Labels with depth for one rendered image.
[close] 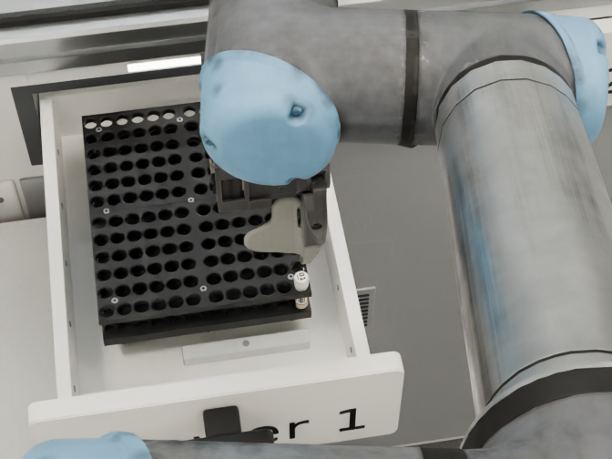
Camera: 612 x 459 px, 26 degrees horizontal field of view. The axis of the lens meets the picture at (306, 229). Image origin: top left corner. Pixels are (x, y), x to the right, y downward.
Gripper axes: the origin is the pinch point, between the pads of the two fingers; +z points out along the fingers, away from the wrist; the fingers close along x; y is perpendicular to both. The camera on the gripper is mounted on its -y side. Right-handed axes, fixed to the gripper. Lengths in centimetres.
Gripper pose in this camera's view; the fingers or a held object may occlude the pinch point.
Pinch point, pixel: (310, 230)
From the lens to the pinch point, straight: 104.1
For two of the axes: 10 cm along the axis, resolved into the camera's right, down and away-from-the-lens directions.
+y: -9.9, 1.3, -0.9
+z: 0.0, 5.8, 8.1
